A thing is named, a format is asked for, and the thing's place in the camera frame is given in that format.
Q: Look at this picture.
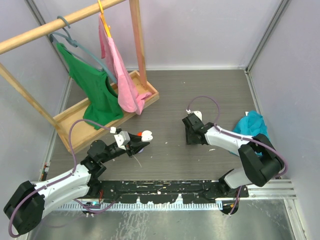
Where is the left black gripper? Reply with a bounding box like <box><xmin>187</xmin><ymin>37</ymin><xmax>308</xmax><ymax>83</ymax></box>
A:
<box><xmin>99</xmin><ymin>132</ymin><xmax>149</xmax><ymax>164</ymax></box>

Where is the white round charging case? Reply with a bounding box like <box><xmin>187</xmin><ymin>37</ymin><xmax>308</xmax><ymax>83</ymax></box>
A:
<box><xmin>141</xmin><ymin>130</ymin><xmax>153</xmax><ymax>143</ymax></box>

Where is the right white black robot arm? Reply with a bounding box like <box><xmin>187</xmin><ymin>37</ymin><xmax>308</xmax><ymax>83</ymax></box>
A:
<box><xmin>182</xmin><ymin>112</ymin><xmax>286</xmax><ymax>197</ymax></box>

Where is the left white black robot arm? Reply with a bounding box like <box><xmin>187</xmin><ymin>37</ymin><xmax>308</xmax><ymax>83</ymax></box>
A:
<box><xmin>3</xmin><ymin>129</ymin><xmax>153</xmax><ymax>238</ymax></box>

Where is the pink cloth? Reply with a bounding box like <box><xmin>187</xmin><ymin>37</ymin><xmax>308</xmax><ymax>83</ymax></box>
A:
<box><xmin>98</xmin><ymin>18</ymin><xmax>152</xmax><ymax>115</ymax></box>

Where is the green shirt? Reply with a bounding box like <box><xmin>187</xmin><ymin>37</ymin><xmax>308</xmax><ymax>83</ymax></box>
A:
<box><xmin>56</xmin><ymin>43</ymin><xmax>124</xmax><ymax>126</ymax></box>

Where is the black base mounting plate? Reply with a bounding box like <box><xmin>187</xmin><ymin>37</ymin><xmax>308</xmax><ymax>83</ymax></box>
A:
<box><xmin>98</xmin><ymin>180</ymin><xmax>238</xmax><ymax>204</ymax></box>

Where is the teal cloth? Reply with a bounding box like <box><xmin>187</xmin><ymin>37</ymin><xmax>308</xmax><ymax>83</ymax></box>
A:
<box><xmin>228</xmin><ymin>110</ymin><xmax>270</xmax><ymax>157</ymax></box>

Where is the yellow hanger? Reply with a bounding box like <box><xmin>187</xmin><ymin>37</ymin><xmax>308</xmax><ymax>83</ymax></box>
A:
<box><xmin>97</xmin><ymin>0</ymin><xmax>112</xmax><ymax>38</ymax></box>

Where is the blue-grey hanger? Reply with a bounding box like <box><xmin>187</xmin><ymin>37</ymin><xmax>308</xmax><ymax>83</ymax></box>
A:
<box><xmin>48</xmin><ymin>27</ymin><xmax>118</xmax><ymax>84</ymax></box>

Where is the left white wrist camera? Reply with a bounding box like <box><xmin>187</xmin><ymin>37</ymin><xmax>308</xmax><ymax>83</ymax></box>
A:
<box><xmin>114</xmin><ymin>131</ymin><xmax>131</xmax><ymax>150</ymax></box>

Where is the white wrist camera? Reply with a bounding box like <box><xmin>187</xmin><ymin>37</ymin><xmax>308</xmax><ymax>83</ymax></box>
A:
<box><xmin>114</xmin><ymin>131</ymin><xmax>131</xmax><ymax>150</ymax></box>
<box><xmin>186</xmin><ymin>109</ymin><xmax>203</xmax><ymax>121</ymax></box>

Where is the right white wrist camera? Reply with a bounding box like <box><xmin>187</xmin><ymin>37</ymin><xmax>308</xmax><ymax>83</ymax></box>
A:
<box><xmin>186</xmin><ymin>109</ymin><xmax>203</xmax><ymax>121</ymax></box>

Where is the white slotted cable duct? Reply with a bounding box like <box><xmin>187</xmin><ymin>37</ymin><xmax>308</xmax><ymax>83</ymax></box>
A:
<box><xmin>57</xmin><ymin>197</ymin><xmax>223</xmax><ymax>211</ymax></box>

